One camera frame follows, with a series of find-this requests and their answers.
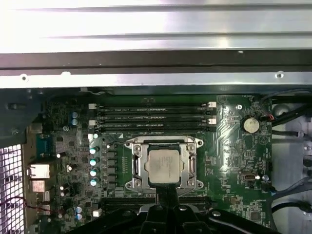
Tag silver rear port block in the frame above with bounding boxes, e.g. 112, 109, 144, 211
28, 164, 51, 178

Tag black RAM slot bank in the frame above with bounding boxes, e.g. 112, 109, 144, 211
89, 102, 217, 135
102, 196, 211, 209

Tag silver coin battery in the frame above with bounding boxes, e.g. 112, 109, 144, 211
241, 116, 259, 134

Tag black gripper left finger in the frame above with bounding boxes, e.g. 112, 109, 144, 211
70, 186, 169, 234

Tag CPU socket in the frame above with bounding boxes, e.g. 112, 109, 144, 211
123, 136, 205, 195

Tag silver square CPU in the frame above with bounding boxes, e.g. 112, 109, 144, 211
145, 149, 186, 184

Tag black PC case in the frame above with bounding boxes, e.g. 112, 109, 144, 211
0, 51, 312, 234

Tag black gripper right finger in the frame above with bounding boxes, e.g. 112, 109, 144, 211
168, 186, 280, 234

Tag thin metal locking lever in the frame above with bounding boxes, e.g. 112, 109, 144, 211
133, 143, 140, 182
190, 143, 197, 182

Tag green motherboard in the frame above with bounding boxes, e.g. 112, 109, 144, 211
24, 94, 273, 234

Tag thin red wire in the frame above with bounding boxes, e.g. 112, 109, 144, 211
0, 196, 53, 211

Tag silver internal USB port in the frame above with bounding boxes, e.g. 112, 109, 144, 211
240, 172, 256, 182

